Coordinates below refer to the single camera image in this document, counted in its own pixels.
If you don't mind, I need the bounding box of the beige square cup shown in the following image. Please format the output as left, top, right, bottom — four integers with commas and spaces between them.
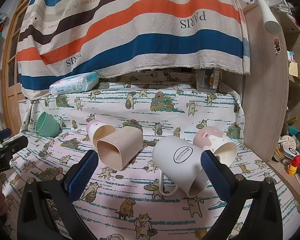
96, 126, 143, 171

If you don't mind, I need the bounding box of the pink white cartoon cup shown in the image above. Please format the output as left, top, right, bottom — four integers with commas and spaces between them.
87, 120, 117, 148

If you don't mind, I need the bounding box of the pink cream cat cup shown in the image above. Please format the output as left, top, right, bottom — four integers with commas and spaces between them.
193, 126, 237, 167

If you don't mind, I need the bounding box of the green plastic mug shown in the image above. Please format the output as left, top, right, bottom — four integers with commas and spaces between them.
35, 112, 60, 138

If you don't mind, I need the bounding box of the red yellow toy figure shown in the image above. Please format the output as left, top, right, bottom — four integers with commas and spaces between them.
286, 154, 300, 176

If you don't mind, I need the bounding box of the wooden door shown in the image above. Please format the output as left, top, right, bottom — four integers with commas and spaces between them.
1, 0, 30, 135

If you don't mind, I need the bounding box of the round white clock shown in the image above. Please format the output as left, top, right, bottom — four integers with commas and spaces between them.
280, 135, 300, 160

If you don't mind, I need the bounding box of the cat print bedsheet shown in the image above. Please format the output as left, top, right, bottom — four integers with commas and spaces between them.
0, 72, 300, 239

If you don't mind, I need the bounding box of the baby wipes pack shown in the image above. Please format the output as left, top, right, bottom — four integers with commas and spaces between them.
49, 71, 99, 95

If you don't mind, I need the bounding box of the wooden shelf unit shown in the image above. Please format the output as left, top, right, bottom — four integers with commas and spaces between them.
243, 3, 300, 203

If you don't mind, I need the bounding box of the striped Paris cloth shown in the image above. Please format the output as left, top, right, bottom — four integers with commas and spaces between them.
17, 0, 250, 99

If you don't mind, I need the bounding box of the clear storage box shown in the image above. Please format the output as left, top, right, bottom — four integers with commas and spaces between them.
196, 68, 222, 93

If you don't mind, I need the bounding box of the bear sticker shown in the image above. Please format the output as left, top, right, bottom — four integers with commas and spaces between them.
273, 36, 282, 54

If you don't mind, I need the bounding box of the white clip lamp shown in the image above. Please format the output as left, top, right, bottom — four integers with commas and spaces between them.
258, 0, 291, 35

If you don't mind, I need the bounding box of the white mug with handle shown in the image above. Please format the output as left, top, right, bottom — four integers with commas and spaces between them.
152, 135, 209, 198

